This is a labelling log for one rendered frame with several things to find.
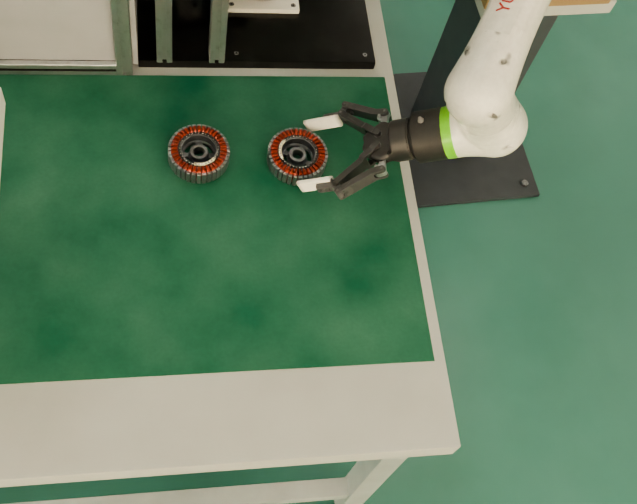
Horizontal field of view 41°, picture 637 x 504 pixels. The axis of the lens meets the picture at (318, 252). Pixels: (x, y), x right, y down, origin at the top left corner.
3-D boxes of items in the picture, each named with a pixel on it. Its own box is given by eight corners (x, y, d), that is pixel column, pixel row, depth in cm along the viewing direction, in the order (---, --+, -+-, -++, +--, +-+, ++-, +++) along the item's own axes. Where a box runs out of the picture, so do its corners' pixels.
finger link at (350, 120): (375, 136, 153) (381, 130, 154) (335, 110, 160) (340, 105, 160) (382, 148, 157) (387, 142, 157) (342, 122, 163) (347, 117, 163)
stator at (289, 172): (327, 142, 165) (330, 130, 162) (322, 191, 160) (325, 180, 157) (269, 133, 164) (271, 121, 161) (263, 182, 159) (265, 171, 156)
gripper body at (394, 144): (419, 169, 154) (370, 176, 157) (420, 130, 157) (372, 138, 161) (407, 145, 147) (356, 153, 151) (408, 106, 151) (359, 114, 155)
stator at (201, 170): (159, 142, 160) (159, 131, 157) (216, 127, 163) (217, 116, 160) (179, 191, 156) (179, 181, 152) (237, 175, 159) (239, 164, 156)
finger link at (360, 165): (382, 150, 156) (387, 155, 155) (336, 191, 156) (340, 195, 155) (375, 138, 153) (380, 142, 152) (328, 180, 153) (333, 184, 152)
